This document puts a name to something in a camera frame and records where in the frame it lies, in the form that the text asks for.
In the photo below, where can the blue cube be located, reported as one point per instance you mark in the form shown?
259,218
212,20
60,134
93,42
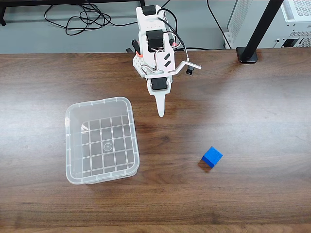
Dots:
212,156

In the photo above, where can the black and orange table clamp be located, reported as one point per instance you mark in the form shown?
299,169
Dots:
134,44

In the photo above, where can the clear plastic storage box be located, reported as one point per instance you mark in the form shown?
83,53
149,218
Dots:
73,145

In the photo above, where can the black pole stand with base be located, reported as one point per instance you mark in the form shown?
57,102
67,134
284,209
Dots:
264,24

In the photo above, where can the white perforated computer case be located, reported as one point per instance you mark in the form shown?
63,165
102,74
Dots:
298,24

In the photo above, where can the small camera on white bracket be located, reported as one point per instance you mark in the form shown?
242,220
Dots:
192,65

